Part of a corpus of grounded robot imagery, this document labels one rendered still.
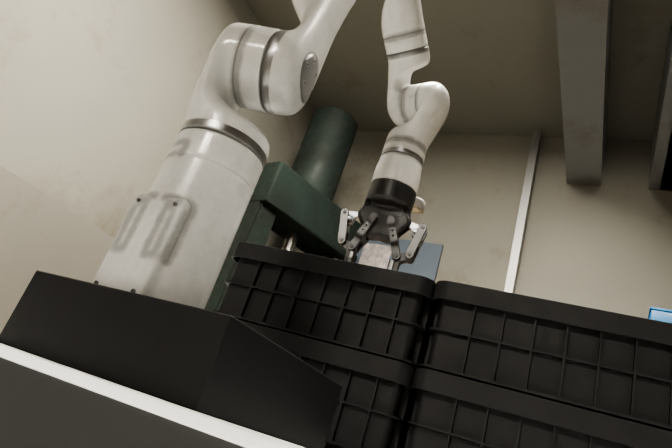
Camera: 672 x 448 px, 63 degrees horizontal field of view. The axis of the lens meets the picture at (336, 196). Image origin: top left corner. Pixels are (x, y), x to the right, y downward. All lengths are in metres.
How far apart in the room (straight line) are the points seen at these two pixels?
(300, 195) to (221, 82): 2.58
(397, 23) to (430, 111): 0.15
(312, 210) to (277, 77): 2.65
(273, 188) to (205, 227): 2.52
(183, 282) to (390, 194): 0.42
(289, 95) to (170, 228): 0.19
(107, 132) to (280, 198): 0.95
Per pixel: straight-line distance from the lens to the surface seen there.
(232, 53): 0.59
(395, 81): 0.94
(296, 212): 3.12
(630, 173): 3.85
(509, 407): 0.65
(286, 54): 0.58
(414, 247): 0.81
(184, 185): 0.51
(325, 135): 3.45
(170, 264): 0.49
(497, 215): 3.73
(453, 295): 0.69
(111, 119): 2.87
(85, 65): 2.79
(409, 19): 0.92
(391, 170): 0.84
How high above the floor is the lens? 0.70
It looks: 24 degrees up
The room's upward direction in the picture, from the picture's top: 19 degrees clockwise
